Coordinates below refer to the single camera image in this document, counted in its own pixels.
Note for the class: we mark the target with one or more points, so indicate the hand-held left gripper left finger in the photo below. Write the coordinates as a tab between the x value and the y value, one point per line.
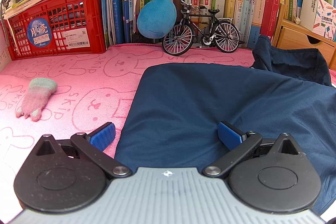
102	134

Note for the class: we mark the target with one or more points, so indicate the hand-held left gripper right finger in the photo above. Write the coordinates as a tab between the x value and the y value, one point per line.
229	136

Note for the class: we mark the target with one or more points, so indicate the navy and white zip jacket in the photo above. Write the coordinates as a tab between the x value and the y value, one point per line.
197	98

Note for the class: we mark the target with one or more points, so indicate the pink rabbit-print towel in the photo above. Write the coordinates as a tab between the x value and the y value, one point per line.
78	77

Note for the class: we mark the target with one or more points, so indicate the grey pink knitted sock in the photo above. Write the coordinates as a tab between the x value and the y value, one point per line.
36	98

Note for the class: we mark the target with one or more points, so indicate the black miniature bicycle model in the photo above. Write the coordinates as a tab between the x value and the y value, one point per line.
225	37

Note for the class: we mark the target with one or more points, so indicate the wooden desktop drawer organizer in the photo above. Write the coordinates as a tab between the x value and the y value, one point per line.
291	40

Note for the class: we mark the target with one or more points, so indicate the blue plush ball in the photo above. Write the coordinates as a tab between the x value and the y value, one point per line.
157	18

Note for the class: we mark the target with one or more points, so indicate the red plastic crate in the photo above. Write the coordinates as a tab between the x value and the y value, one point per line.
78	3

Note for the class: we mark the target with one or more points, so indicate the white colourful-print carton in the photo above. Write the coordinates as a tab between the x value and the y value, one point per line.
323	16

